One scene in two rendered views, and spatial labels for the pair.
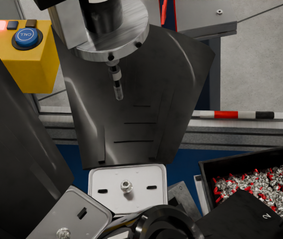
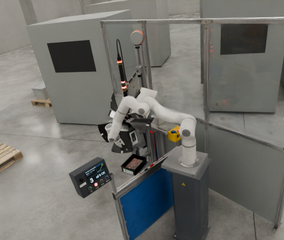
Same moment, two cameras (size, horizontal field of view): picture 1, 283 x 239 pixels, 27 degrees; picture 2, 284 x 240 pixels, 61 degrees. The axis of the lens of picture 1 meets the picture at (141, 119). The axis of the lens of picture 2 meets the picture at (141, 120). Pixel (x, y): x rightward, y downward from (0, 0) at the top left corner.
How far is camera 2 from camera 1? 2.46 m
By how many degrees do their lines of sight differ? 88
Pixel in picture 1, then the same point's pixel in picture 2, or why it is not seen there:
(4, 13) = (269, 195)
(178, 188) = (137, 140)
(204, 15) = (167, 161)
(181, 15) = (170, 159)
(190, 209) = (134, 142)
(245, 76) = not seen: outside the picture
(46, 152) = not seen: hidden behind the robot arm
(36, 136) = not seen: hidden behind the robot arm
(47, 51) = (170, 134)
